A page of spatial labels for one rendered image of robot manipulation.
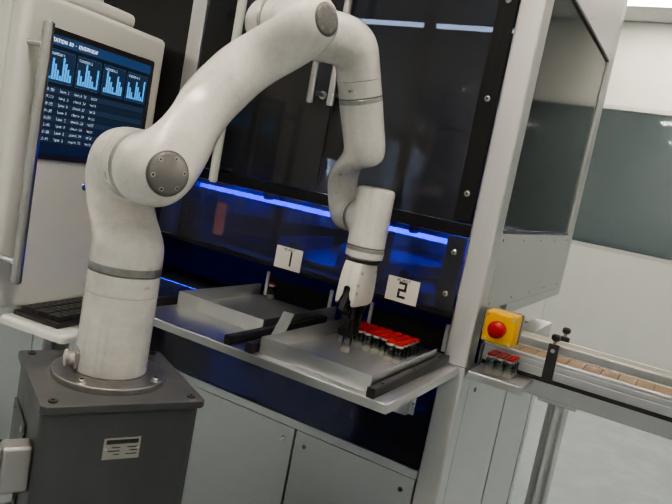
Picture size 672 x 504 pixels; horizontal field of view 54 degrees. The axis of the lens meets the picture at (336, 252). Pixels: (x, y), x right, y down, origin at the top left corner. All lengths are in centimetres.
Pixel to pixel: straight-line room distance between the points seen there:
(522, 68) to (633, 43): 477
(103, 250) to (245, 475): 102
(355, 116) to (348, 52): 13
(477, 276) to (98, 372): 85
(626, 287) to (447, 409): 460
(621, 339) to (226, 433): 464
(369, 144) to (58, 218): 85
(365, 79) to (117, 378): 72
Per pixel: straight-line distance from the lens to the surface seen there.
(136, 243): 111
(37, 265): 181
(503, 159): 154
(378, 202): 141
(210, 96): 114
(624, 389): 163
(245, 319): 154
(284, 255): 178
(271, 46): 119
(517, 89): 156
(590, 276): 615
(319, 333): 157
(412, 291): 161
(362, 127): 136
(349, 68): 134
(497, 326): 151
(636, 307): 613
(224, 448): 200
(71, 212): 185
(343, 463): 179
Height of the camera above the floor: 128
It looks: 7 degrees down
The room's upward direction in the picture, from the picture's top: 11 degrees clockwise
